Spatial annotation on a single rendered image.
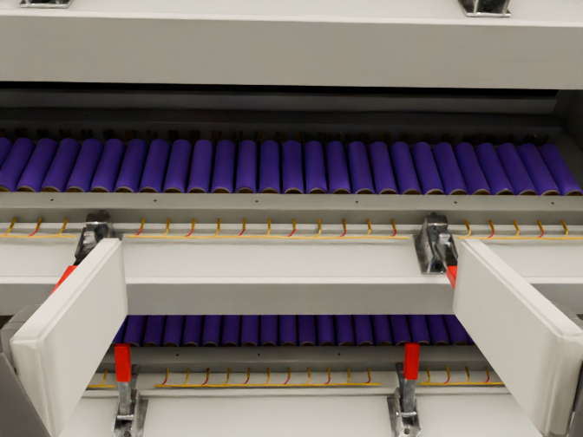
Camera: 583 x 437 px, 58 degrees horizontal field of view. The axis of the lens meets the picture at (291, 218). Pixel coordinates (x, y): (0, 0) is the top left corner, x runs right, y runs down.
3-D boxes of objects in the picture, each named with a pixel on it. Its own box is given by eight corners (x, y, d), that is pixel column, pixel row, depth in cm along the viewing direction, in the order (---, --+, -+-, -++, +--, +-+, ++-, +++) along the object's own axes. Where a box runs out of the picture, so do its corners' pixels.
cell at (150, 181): (171, 153, 50) (161, 202, 45) (152, 153, 50) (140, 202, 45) (168, 139, 49) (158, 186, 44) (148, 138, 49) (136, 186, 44)
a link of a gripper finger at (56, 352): (55, 447, 13) (23, 447, 13) (128, 313, 20) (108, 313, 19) (40, 338, 12) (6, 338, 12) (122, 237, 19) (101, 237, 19)
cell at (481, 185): (469, 139, 49) (488, 186, 45) (474, 152, 51) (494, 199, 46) (450, 146, 50) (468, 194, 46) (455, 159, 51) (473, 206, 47)
